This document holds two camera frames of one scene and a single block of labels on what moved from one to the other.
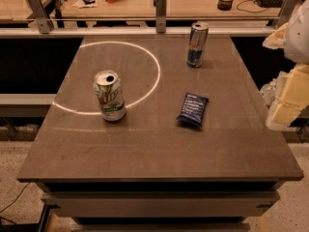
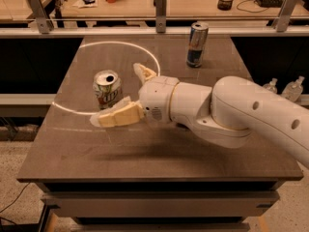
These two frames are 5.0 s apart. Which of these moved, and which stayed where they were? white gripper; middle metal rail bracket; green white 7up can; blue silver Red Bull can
Moved: white gripper
Stayed: middle metal rail bracket; green white 7up can; blue silver Red Bull can
